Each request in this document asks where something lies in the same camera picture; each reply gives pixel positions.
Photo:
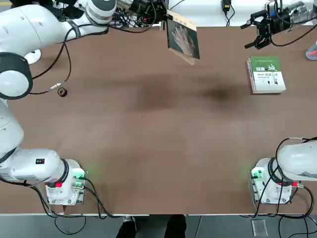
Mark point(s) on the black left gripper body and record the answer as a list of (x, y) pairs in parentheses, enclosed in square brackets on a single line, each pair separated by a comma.
[(146, 7)]

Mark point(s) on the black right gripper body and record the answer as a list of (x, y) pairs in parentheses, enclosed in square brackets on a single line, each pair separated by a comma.
[(280, 22)]

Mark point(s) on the dark book with hand cover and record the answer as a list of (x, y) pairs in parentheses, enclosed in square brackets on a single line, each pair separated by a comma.
[(183, 39)]

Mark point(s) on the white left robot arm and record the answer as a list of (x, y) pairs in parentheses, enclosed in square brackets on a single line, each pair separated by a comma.
[(24, 24)]

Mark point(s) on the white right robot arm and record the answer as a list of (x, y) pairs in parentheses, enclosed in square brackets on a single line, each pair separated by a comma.
[(297, 158)]

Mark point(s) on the green and white book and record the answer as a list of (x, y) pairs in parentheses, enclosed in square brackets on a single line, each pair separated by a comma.
[(268, 74)]

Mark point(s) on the circuit board with red light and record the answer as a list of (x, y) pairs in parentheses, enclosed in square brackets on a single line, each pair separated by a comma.
[(144, 18)]

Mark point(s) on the black power adapter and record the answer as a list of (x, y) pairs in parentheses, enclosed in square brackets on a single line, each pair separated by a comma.
[(226, 5)]

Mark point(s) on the brown tape roll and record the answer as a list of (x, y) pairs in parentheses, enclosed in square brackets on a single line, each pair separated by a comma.
[(62, 92)]

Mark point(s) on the white desk lamp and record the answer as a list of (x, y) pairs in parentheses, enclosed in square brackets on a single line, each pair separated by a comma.
[(34, 57)]

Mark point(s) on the metal floor plate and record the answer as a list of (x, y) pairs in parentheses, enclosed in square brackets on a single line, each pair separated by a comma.
[(259, 227)]

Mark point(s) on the person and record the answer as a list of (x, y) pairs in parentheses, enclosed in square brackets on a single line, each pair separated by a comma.
[(151, 226)]

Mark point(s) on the aluminium frame post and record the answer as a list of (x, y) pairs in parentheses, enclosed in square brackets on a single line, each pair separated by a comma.
[(164, 26)]

